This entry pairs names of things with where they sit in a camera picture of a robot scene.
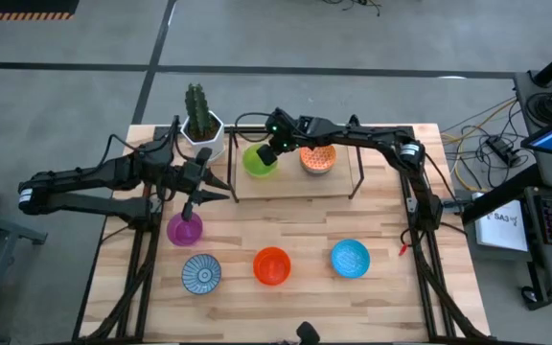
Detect black power brick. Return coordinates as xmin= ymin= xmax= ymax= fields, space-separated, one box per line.
xmin=485 ymin=135 xmax=516 ymax=165

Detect black diagonal support beam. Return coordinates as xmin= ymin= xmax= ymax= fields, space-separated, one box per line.
xmin=461 ymin=162 xmax=545 ymax=226

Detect coiled black cable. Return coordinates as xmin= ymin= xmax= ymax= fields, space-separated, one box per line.
xmin=526 ymin=90 xmax=552 ymax=127

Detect black-framed wooden shelf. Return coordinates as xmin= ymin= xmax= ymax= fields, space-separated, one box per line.
xmin=226 ymin=125 xmax=366 ymax=203

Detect black caster wheel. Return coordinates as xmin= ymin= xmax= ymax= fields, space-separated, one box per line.
xmin=519 ymin=285 xmax=539 ymax=306

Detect purple plastic bowl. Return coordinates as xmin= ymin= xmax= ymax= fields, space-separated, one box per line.
xmin=166 ymin=211 xmax=205 ymax=248

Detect orange plastic bowl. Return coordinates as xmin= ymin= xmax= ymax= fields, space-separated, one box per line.
xmin=252 ymin=245 xmax=292 ymax=288

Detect grey equipment cart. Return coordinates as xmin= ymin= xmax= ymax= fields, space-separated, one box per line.
xmin=462 ymin=69 xmax=552 ymax=308

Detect striped-inside red-outside ceramic bowl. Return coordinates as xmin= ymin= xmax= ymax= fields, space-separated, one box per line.
xmin=180 ymin=253 xmax=223 ymax=296

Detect green column cactus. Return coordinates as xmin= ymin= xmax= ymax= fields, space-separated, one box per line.
xmin=183 ymin=82 xmax=213 ymax=140

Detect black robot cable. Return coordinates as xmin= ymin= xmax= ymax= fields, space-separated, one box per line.
xmin=234 ymin=111 xmax=275 ymax=144

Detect black mat with hazard stripe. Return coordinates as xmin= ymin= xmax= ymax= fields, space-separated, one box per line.
xmin=0 ymin=0 xmax=81 ymax=21

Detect white labelled box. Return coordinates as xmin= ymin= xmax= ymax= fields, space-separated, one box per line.
xmin=473 ymin=198 xmax=530 ymax=254

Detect blue-inside orange-outside ceramic bowl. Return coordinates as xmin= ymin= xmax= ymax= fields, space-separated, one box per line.
xmin=330 ymin=238 xmax=372 ymax=280

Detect black table-level camera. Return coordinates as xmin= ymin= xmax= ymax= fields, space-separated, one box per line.
xmin=295 ymin=320 xmax=322 ymax=345

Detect orange-inside teal-outside ceramic bowl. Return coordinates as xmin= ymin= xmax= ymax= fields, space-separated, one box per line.
xmin=299 ymin=144 xmax=338 ymax=175

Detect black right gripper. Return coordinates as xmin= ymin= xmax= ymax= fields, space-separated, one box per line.
xmin=256 ymin=107 xmax=309 ymax=168

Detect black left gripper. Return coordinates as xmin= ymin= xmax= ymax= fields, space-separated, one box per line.
xmin=179 ymin=147 xmax=232 ymax=221

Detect green plastic bowl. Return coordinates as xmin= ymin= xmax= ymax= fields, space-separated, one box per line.
xmin=241 ymin=142 xmax=280 ymax=179

